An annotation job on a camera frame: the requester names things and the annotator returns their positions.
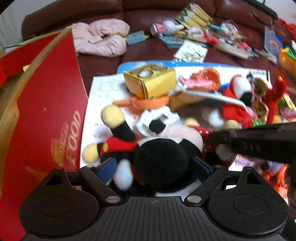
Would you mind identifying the Minnie Mouse plush toy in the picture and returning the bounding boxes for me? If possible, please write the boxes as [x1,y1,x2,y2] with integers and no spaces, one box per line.
[184,118,237,167]

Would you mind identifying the Mickey Mouse plush toy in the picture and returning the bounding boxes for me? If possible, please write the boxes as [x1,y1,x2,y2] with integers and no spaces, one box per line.
[82,105,203,196]

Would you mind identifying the large plush in red dress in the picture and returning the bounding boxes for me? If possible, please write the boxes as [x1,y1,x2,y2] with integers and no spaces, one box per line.
[221,75,254,128]

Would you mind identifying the white flexible tube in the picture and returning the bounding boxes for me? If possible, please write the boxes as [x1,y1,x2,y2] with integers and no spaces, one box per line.
[177,83,247,111]

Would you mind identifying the brown cardboard model piece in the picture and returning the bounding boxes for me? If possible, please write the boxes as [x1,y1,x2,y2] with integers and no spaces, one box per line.
[169,92,205,109]

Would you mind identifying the orange plastic toy pan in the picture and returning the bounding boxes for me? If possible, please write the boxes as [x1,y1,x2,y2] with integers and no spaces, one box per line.
[112,95,170,110]

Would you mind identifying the white instruction sheet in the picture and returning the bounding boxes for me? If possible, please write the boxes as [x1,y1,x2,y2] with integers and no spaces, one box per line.
[79,60,273,168]

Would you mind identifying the red food gift box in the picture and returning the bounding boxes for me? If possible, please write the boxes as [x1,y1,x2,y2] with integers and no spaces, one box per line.
[1,28,87,240]

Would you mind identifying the yellow cardboard box toy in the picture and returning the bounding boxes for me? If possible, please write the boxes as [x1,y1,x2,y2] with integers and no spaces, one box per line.
[123,63,177,99]

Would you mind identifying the dark red leather sofa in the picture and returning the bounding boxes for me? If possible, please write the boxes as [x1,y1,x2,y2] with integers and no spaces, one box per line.
[22,1,294,89]

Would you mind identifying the white punch-out craft sheet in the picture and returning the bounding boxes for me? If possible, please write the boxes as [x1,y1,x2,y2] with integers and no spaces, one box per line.
[173,40,208,63]

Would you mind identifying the pink puffy jacket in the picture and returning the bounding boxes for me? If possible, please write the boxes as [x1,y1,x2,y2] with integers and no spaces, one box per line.
[70,19,130,57]

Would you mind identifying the blue book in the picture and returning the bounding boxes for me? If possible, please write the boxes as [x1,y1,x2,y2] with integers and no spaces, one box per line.
[158,36,184,49]

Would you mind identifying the small blue card box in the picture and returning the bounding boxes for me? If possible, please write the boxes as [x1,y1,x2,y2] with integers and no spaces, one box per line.
[126,30,146,46]

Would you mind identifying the yellow green book stack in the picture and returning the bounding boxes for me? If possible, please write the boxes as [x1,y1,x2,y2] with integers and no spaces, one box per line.
[176,3,213,30]

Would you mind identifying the pink white bunny toy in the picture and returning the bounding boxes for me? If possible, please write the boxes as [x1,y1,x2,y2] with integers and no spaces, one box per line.
[150,20,184,36]

